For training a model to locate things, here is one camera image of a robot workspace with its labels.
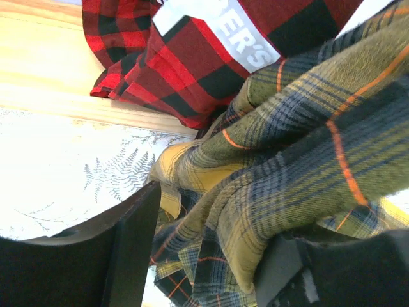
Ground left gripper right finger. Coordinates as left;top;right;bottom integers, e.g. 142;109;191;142
255;229;408;306

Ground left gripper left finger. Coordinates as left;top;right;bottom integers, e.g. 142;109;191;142
1;182;161;306

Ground yellow plaid flannel shirt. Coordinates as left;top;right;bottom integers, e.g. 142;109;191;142
148;1;408;306

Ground red black plaid shirt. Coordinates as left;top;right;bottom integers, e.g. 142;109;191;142
82;0;360;129

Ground floral patterned table mat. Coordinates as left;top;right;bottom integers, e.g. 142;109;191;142
0;108;196;307

